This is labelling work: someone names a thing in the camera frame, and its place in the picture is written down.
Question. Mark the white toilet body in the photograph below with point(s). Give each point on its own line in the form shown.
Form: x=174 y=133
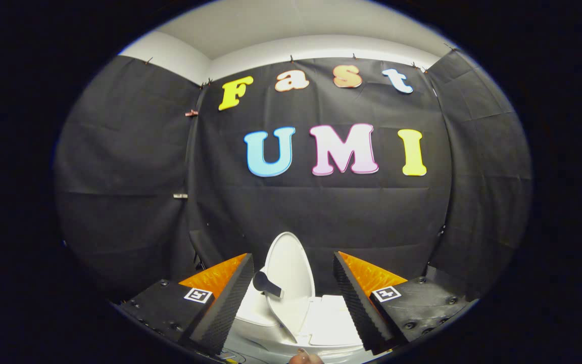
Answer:
x=250 y=323

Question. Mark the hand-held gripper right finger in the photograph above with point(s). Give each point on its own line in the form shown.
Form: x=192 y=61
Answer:
x=359 y=308

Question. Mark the black backdrop cloth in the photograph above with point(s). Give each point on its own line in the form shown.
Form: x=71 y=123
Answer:
x=346 y=212

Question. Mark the white toilet lid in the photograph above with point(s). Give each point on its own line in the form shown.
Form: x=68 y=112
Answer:
x=293 y=268

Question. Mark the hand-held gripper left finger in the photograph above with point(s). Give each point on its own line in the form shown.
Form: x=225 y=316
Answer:
x=228 y=313

